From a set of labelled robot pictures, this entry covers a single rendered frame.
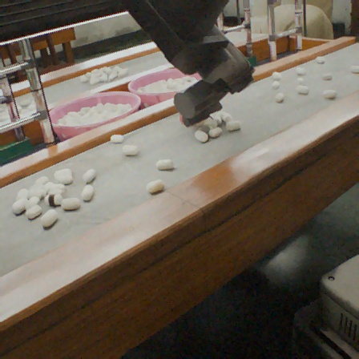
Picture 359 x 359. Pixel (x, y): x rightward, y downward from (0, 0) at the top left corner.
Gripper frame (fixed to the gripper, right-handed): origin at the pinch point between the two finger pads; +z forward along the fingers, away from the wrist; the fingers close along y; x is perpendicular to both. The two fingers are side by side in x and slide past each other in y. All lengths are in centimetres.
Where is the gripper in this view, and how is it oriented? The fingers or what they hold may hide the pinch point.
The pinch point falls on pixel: (183, 120)
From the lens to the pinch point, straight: 104.7
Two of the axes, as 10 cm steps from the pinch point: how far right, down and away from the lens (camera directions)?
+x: 5.1, 8.6, -0.8
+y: -7.6, 4.1, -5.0
